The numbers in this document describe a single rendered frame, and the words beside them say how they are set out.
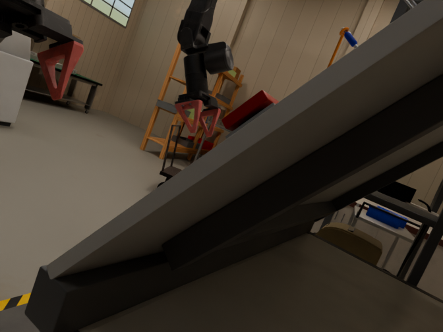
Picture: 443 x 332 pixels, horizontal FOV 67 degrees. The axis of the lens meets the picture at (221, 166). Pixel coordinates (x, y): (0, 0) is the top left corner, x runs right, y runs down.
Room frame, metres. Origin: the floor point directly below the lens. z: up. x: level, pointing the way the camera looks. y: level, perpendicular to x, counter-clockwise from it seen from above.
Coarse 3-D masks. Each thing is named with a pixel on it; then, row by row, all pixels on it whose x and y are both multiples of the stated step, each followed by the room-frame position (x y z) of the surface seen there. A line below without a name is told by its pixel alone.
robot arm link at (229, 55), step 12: (180, 36) 0.88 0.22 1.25; (192, 36) 0.87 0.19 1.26; (192, 48) 0.87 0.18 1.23; (204, 48) 0.88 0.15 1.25; (216, 48) 0.86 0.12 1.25; (228, 48) 0.87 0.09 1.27; (204, 60) 0.86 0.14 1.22; (216, 60) 0.85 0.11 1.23; (228, 60) 0.85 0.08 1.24; (216, 72) 0.87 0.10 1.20
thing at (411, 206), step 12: (408, 0) 1.43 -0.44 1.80; (420, 0) 1.42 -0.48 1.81; (396, 12) 1.44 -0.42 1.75; (384, 192) 1.63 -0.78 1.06; (384, 204) 1.32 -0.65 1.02; (396, 204) 1.33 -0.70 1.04; (408, 204) 1.32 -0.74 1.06; (408, 216) 1.28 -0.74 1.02; (420, 216) 1.26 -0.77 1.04; (432, 216) 1.28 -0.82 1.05; (432, 228) 1.26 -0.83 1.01; (420, 240) 1.71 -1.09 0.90; (432, 240) 1.23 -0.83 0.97; (432, 252) 1.22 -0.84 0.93; (408, 264) 1.71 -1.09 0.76; (420, 264) 1.23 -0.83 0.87; (420, 276) 1.22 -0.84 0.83
